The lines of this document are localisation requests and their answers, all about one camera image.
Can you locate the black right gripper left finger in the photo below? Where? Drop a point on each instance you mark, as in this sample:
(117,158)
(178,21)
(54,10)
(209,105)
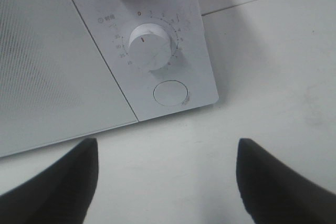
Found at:
(62,193)

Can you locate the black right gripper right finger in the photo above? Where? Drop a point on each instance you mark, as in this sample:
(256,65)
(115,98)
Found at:
(272,192)

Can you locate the round white door-release button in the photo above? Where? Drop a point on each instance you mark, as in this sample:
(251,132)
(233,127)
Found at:
(170,93)

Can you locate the lower white timer knob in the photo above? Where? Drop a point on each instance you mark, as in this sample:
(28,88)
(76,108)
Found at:
(150,46)

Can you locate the white microwave oven body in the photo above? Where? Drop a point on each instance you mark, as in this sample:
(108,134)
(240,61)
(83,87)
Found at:
(110,23)

